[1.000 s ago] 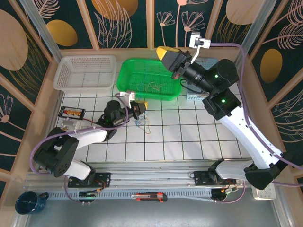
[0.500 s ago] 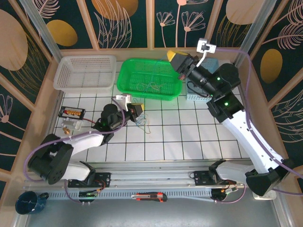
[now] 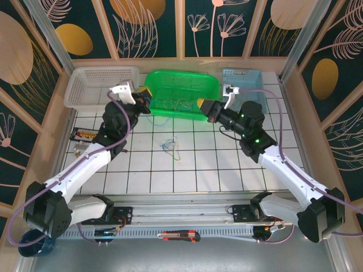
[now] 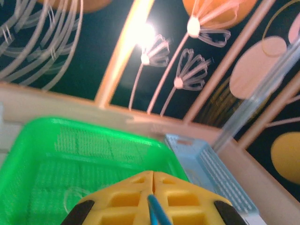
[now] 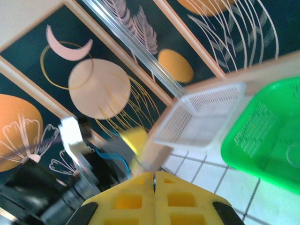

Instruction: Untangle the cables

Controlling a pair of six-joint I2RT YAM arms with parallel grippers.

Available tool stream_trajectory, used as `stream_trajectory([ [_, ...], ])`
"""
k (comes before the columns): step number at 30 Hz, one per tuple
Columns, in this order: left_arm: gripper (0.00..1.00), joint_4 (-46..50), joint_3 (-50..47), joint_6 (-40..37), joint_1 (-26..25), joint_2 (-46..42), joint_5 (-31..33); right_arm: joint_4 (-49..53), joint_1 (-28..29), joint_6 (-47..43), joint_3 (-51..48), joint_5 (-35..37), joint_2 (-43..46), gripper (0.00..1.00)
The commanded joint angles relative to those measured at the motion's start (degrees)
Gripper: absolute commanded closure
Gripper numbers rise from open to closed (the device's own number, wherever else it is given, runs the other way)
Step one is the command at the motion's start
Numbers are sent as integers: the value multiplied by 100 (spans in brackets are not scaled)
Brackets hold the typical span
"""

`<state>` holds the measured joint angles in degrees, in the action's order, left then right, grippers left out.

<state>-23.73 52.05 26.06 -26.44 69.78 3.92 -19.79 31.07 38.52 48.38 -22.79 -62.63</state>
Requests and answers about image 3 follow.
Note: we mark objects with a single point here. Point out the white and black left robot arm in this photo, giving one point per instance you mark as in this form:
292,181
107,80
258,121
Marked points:
79,173

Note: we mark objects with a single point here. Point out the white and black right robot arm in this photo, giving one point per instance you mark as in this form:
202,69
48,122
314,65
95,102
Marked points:
295,181

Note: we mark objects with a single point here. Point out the green perforated plastic basket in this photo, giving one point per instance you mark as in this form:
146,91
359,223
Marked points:
181,85

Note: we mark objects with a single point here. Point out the light blue perforated plastic basket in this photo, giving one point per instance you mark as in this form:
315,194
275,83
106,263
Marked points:
249,82

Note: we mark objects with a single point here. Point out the white perforated plastic basket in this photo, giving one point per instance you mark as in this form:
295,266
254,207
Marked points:
88,88

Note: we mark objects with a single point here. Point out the white power adapter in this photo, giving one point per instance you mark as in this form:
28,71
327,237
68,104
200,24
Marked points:
82,146

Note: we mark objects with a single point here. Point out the small brass connector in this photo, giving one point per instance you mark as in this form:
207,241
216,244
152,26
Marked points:
77,154

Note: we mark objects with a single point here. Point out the red and black utility knife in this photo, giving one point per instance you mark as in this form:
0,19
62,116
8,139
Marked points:
178,236

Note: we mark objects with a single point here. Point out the dark blue mug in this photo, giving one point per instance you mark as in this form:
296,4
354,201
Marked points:
34,249

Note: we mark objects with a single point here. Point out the aluminium frame post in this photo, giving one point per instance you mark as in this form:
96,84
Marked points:
51,39
303,39

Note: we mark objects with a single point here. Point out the aluminium mounting rail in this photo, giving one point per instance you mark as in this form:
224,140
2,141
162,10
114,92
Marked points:
181,211

